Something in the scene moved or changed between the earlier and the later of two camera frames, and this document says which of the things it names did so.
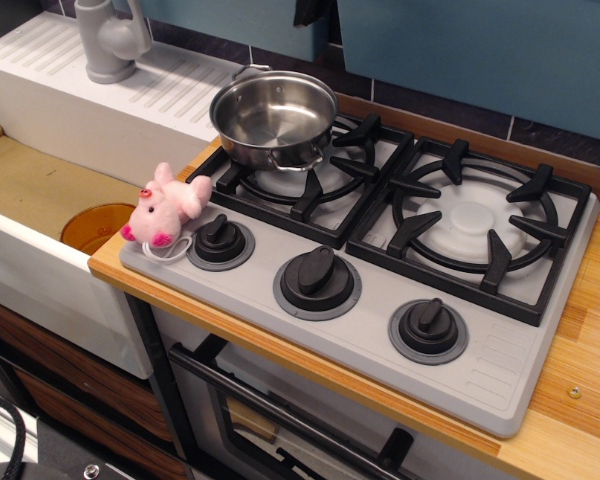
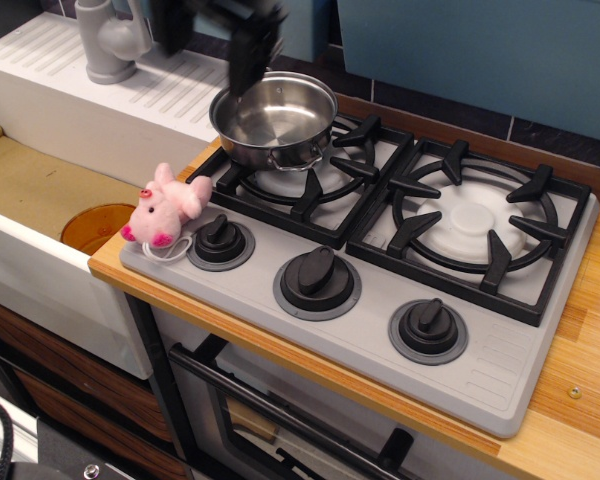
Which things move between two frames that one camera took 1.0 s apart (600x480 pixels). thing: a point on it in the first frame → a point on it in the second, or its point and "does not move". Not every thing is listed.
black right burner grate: (476, 223) does not move
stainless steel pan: (268, 119) does not move
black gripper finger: (308, 11) → (253, 41)
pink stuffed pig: (163, 205) does not move
